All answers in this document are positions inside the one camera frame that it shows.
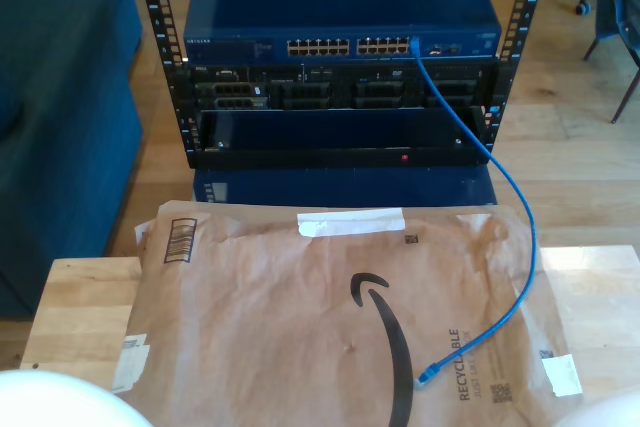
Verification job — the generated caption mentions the blue network cable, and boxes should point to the blue network cable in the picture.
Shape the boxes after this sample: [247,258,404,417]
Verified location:
[408,35,539,390]

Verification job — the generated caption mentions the blue device under rack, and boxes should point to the blue device under rack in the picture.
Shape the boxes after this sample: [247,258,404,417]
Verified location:
[192,166,498,207]

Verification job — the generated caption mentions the black rack server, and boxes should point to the black rack server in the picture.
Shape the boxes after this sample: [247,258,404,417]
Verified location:
[189,62,495,111]

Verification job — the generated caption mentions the brown paper mailer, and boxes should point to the brown paper mailer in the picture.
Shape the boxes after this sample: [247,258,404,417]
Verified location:
[102,200,594,427]

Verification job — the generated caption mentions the blue sofa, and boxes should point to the blue sofa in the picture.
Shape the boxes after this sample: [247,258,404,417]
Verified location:
[0,0,146,321]

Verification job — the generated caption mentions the dark metal chair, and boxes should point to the dark metal chair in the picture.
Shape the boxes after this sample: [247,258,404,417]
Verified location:
[582,0,640,125]

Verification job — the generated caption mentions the blue-grey jacket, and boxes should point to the blue-grey jacket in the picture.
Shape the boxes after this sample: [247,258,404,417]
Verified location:
[597,0,640,63]

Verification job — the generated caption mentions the black rack frame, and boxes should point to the black rack frame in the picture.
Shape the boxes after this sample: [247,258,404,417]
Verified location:
[132,0,551,171]

